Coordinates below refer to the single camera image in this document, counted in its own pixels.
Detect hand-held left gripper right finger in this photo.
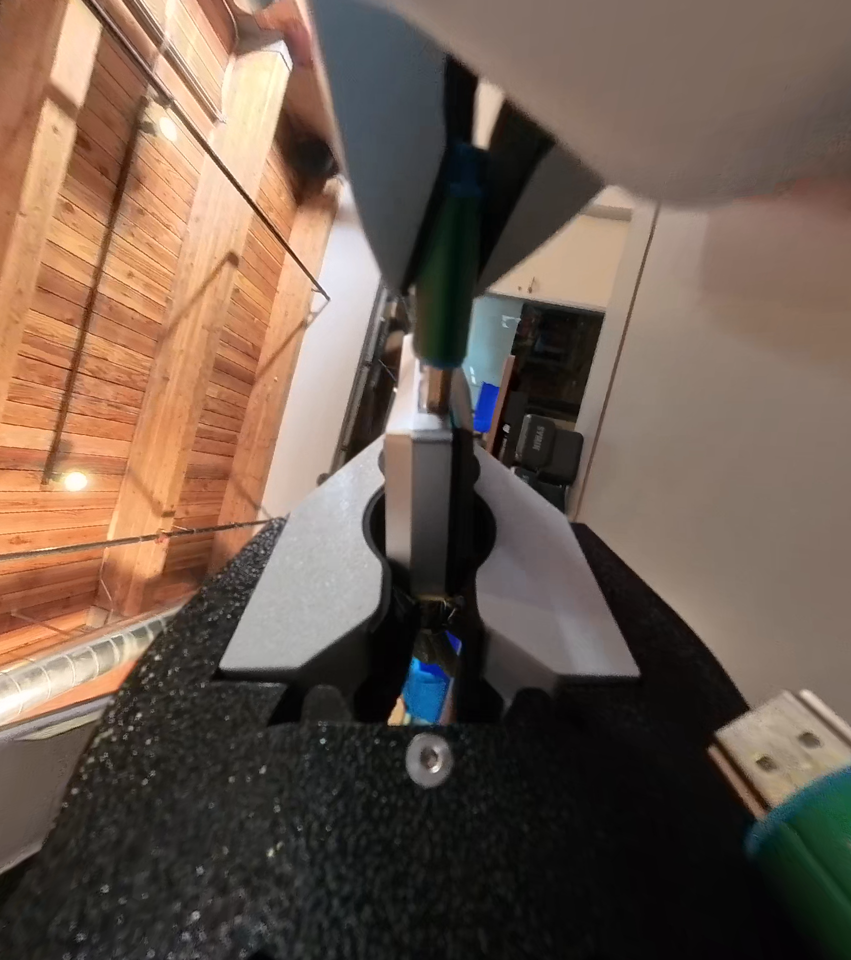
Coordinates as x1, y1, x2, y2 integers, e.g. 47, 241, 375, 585
465, 447, 642, 708

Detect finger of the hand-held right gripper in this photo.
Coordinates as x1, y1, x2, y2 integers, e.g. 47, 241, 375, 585
446, 0, 851, 297
307, 0, 451, 295

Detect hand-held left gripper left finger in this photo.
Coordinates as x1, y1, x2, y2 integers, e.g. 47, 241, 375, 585
217, 447, 398, 705

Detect black USB hub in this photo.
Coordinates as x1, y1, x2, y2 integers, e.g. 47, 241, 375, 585
384, 427, 481, 601

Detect black HDMI cable green plug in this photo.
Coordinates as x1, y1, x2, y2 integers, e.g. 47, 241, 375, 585
412, 138, 488, 414
710, 688, 851, 960

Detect dark ceiling fixture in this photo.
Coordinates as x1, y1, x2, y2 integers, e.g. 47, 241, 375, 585
286, 120, 342, 183

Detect light blue caddy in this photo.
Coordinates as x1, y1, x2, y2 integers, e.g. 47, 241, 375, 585
401, 633, 466, 726

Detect white door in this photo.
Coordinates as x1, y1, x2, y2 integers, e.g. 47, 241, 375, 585
485, 187, 633, 312

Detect brown-edged table black legs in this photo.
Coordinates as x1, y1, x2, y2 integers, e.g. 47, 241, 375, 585
493, 356, 518, 460

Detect white ceiling unit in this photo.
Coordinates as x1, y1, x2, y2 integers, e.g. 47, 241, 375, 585
0, 697, 121, 912

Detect silver ceiling duct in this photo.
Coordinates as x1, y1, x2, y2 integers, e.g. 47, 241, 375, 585
0, 600, 198, 751

